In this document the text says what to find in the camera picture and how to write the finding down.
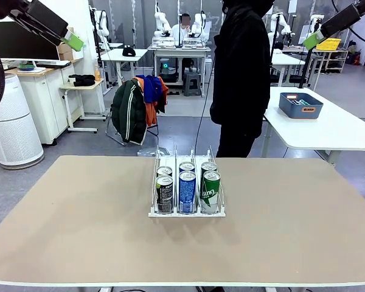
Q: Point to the clear white can dispenser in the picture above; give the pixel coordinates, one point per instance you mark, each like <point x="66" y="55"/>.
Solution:
<point x="187" y="214"/>

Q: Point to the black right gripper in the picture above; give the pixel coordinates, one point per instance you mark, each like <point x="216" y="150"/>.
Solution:
<point x="342" y="18"/>

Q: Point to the dark green striped jacket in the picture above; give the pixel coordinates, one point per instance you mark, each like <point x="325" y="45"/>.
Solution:
<point x="127" y="112"/>

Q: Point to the white background table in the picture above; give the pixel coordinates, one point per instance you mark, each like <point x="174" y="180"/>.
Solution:
<point x="287" y="59"/>

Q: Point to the blue plastic bin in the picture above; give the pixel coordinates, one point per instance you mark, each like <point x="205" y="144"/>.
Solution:
<point x="298" y="111"/>

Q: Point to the black light stand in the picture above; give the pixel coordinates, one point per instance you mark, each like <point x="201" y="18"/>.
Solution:
<point x="273" y="45"/>

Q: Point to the black cap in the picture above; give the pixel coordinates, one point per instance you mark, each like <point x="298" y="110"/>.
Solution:
<point x="129" y="51"/>

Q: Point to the person in black jacket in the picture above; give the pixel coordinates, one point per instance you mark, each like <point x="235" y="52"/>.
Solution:
<point x="240" y="76"/>

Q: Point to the seated person in white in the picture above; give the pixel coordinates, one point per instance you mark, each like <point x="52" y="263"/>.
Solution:
<point x="182" y="29"/>

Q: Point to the metal folding chair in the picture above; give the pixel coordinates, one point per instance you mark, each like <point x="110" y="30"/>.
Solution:
<point x="114" y="138"/>

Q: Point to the cardboard box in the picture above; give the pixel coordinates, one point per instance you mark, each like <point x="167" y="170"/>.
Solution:
<point x="64" y="48"/>
<point x="66" y="55"/>
<point x="70" y="29"/>

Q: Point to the black keyboard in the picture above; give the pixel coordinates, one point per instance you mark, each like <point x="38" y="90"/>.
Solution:
<point x="53" y="64"/>

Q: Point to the grey workstation table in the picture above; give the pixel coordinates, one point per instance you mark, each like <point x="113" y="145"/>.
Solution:
<point x="179" y="54"/>

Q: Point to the black computer monitor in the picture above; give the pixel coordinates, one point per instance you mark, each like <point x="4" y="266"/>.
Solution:
<point x="21" y="39"/>

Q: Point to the orange jacket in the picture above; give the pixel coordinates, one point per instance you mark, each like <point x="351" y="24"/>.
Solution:
<point x="152" y="115"/>

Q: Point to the black cloth bundle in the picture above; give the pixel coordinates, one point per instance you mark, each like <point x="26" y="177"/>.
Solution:
<point x="82" y="79"/>

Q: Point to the orange bottle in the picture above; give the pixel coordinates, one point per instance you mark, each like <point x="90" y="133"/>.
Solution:
<point x="97" y="74"/>

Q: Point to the grey plastic stool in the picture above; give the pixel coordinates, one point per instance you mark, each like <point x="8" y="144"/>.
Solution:
<point x="191" y="82"/>

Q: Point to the yellow basket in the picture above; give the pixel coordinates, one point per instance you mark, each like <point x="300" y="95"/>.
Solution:
<point x="330" y="44"/>

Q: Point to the blue jacket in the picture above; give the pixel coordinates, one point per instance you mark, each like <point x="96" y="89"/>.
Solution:
<point x="152" y="88"/>

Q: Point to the white table with cap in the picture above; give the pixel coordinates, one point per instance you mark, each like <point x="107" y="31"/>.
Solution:
<point x="121" y="59"/>

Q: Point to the red fire extinguisher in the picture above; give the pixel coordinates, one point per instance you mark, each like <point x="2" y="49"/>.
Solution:
<point x="356" y="58"/>

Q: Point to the green bowl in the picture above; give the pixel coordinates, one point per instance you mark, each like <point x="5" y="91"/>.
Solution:
<point x="26" y="67"/>

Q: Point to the black Pepsi can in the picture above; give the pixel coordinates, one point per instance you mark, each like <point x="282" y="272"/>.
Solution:
<point x="164" y="171"/>
<point x="165" y="194"/>

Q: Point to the large white table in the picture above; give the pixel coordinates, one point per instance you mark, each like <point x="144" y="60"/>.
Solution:
<point x="322" y="130"/>

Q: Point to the wooden shelf table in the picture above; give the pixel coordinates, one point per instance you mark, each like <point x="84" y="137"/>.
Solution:
<point x="331" y="59"/>

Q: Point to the black device with green light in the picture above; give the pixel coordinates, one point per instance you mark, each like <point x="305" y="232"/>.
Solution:
<point x="168" y="71"/>

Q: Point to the black tripod stand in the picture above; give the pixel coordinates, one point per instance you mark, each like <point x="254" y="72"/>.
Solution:
<point x="305" y="70"/>

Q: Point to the white air purifier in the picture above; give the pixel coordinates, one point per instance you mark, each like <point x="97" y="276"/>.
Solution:
<point x="12" y="127"/>

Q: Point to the white cabinet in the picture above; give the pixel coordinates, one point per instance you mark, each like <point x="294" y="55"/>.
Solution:
<point x="48" y="100"/>

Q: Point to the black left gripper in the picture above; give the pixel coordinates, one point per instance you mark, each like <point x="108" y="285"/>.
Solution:
<point x="45" y="15"/>

